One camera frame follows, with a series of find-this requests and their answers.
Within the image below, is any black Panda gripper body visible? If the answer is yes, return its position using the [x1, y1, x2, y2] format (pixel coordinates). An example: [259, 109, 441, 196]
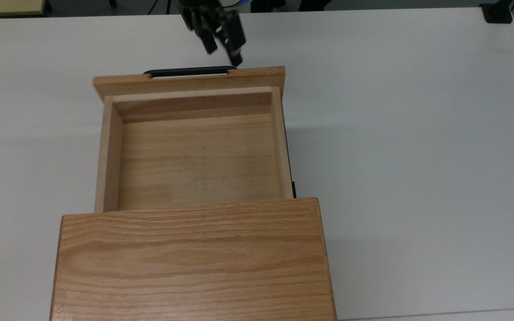
[176, 0, 247, 50]

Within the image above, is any oak wooden drawer cabinet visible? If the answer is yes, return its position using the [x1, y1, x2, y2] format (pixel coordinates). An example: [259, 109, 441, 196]
[50, 198, 338, 321]

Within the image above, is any black table clamp mount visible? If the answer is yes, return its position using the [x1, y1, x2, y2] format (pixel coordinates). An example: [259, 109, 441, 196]
[480, 0, 514, 25]

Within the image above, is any oak wooden sliding drawer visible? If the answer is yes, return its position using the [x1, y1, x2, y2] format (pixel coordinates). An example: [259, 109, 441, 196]
[93, 66, 294, 214]

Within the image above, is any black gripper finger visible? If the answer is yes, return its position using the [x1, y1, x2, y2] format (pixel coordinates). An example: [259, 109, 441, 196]
[227, 45, 245, 68]
[201, 34, 219, 55]

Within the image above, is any beige wooden side table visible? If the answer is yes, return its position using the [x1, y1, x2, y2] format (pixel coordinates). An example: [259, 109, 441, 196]
[0, 0, 46, 18]

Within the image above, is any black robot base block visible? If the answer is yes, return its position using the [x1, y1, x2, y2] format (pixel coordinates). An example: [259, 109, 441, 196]
[252, 0, 332, 12]

